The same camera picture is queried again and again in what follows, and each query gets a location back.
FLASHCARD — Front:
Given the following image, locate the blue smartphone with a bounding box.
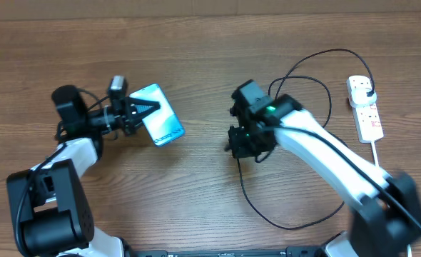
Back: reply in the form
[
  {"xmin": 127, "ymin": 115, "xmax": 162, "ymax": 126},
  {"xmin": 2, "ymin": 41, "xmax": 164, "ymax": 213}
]
[{"xmin": 129, "ymin": 84, "xmax": 185, "ymax": 147}]

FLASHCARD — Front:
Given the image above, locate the black charger cable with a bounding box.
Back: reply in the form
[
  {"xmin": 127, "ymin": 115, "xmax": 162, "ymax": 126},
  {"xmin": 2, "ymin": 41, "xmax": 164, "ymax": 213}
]
[{"xmin": 236, "ymin": 48, "xmax": 376, "ymax": 231}]

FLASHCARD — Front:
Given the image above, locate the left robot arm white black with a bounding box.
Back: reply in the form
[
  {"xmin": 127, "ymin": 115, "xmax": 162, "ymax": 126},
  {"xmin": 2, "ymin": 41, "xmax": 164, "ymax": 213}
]
[{"xmin": 6, "ymin": 84, "xmax": 161, "ymax": 256}]

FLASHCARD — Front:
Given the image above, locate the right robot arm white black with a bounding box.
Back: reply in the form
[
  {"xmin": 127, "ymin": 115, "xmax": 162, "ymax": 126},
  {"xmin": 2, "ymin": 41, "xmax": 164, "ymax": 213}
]
[{"xmin": 226, "ymin": 80, "xmax": 421, "ymax": 256}]

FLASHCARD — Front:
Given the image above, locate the white charger plug adapter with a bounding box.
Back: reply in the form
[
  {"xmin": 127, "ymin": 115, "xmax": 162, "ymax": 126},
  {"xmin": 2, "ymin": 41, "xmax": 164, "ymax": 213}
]
[{"xmin": 349, "ymin": 88, "xmax": 377, "ymax": 108}]

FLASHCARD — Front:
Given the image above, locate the white power strip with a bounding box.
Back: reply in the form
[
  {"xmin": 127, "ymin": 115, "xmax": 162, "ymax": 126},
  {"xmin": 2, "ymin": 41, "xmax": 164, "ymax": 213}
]
[{"xmin": 346, "ymin": 75, "xmax": 384, "ymax": 143}]

